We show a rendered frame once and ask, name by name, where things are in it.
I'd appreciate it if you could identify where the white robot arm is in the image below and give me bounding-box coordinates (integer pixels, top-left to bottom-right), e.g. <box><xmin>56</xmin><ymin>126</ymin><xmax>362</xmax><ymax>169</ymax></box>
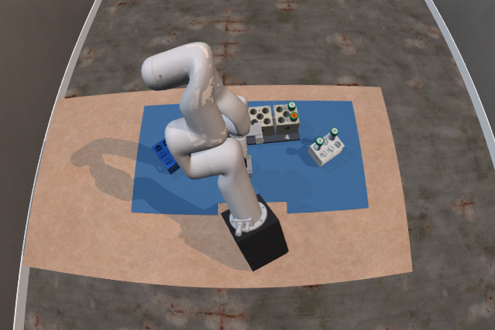
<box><xmin>142</xmin><ymin>42</ymin><xmax>268</xmax><ymax>236</ymax></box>

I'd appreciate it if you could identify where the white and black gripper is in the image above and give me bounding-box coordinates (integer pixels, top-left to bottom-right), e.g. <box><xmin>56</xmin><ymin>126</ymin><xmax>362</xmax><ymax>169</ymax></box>
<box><xmin>229</xmin><ymin>134</ymin><xmax>248</xmax><ymax>168</ymax></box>

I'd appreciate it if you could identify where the blue flat mat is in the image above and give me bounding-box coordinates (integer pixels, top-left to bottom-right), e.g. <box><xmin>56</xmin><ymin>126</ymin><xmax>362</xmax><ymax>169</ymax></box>
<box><xmin>131</xmin><ymin>100</ymin><xmax>369</xmax><ymax>215</ymax></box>

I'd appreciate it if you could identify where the white tube rack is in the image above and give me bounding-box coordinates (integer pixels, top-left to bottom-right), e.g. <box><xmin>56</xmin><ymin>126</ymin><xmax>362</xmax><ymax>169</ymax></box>
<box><xmin>308</xmin><ymin>133</ymin><xmax>344</xmax><ymax>167</ymax></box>

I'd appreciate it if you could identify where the blue tube rack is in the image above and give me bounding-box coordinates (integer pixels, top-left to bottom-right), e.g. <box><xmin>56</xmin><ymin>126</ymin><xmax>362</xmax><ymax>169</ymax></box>
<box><xmin>152</xmin><ymin>139</ymin><xmax>180</xmax><ymax>174</ymax></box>

